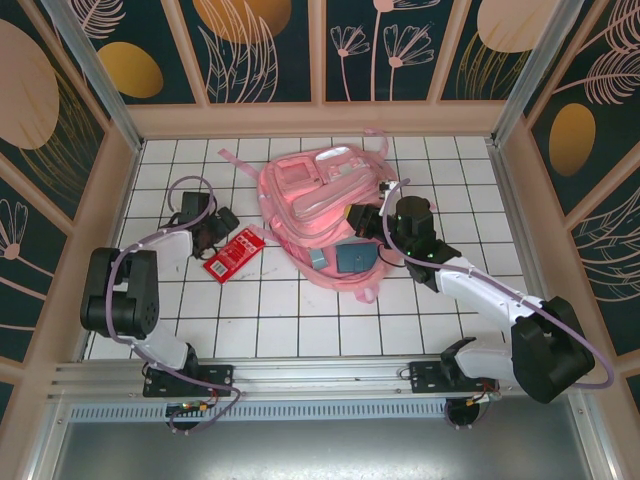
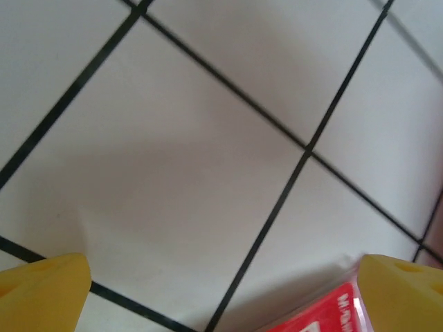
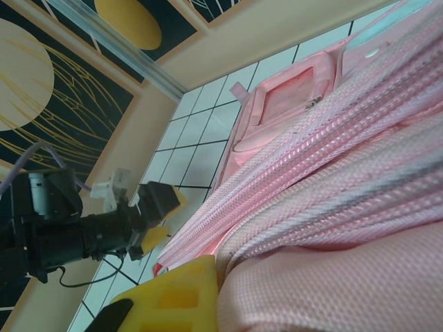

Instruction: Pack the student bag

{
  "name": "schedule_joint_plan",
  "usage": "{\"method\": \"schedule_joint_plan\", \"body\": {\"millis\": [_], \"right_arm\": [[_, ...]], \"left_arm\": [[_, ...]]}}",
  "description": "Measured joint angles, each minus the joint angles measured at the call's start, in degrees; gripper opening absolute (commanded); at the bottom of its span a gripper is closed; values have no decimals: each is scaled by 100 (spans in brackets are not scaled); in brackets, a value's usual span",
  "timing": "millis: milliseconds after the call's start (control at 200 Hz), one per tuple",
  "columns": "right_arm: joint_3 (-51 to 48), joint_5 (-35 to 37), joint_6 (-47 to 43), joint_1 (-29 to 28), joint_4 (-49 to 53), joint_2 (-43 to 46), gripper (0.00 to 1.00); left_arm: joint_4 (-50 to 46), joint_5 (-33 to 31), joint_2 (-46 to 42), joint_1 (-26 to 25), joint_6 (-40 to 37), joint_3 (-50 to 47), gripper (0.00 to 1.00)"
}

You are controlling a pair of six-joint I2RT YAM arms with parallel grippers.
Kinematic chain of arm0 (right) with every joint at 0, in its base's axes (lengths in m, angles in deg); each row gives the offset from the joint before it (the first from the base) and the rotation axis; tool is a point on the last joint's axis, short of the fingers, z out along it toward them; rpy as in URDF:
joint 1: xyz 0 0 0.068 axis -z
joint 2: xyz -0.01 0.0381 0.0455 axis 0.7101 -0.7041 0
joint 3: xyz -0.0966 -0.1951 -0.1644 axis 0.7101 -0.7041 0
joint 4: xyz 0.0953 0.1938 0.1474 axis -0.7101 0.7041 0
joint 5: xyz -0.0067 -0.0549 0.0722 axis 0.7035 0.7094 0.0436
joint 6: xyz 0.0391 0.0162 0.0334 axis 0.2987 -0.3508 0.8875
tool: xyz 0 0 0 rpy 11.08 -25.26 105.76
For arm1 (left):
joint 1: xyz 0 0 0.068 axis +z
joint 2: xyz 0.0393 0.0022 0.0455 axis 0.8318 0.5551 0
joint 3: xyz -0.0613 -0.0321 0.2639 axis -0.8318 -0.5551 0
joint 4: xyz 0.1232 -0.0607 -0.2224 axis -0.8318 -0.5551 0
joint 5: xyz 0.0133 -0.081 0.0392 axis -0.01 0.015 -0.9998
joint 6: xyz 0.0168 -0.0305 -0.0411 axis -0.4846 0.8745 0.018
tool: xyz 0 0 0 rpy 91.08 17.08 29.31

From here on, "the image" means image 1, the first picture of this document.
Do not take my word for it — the teal snap wallet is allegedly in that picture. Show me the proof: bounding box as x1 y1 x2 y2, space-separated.
333 242 377 275

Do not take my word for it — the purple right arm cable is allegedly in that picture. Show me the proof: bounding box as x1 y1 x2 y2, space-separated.
377 179 616 431

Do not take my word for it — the pink student backpack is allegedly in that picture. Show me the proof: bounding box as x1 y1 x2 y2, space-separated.
218 127 437 305

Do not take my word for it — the red card pack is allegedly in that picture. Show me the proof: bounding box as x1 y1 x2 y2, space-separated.
202 225 266 285

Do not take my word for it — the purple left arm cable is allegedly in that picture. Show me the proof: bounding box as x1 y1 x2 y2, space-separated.
107 175 244 436

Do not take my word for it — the aluminium side rail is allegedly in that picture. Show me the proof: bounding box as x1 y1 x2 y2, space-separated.
485 139 556 306

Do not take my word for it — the grey metal sheet panel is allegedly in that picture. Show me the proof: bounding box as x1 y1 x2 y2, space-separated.
29 394 621 480

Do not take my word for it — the slotted grey cable duct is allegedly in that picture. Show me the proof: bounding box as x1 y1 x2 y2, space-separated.
67 402 496 422

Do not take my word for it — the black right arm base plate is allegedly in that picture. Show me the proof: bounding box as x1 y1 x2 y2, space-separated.
408 359 501 396

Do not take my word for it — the aluminium frame post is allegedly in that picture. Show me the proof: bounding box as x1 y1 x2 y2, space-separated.
42 0 147 152
489 0 582 147

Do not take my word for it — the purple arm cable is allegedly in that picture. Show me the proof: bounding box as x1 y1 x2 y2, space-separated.
377 179 616 431
107 175 244 436

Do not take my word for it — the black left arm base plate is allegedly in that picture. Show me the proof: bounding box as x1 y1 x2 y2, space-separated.
143 362 235 399

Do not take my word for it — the aluminium mounting rail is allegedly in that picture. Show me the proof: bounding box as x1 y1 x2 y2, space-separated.
47 353 599 401

